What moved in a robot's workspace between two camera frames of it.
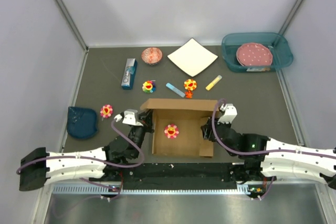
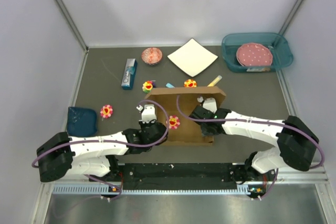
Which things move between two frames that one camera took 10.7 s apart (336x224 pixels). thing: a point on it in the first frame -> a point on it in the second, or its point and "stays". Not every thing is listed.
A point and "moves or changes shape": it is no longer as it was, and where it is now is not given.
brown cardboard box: x=176 y=124 moves or changes shape
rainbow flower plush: x=149 y=86 stays
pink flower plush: x=171 y=131 -> x=174 y=122
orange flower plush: x=190 y=84 stays
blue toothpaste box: x=129 y=74 stays
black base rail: x=171 y=176 stays
